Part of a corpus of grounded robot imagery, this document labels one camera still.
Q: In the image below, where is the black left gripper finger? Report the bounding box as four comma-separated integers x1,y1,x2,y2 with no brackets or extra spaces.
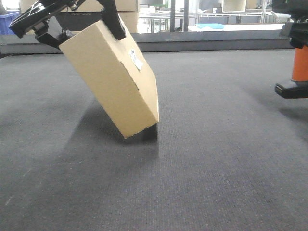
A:
98,0,126,40
35,18,73,50

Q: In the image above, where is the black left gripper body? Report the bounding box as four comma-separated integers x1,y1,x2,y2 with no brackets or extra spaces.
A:
9,0,84,38

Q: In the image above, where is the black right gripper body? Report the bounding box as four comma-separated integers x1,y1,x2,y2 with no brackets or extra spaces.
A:
272,0,308,49

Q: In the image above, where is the brown cardboard package box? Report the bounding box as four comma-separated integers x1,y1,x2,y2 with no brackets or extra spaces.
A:
59,20,159,138

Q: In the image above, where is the orange black barcode scanner gun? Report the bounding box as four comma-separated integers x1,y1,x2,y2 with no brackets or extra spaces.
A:
274,46,308,99

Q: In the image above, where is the large cardboard box black print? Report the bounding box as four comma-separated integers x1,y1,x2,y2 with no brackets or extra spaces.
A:
19,0,139,34

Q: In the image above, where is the blue plastic crate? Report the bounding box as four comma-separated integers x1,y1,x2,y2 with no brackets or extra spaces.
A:
0,11,20,35

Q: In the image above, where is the beige monitor in background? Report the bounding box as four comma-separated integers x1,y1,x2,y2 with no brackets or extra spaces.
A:
221,0,247,13

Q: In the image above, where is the blue tray on white table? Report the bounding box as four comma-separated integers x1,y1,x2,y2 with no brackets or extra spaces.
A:
195,23,225,30

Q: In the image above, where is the black vertical post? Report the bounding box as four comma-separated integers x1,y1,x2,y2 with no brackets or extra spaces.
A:
170,0,175,32

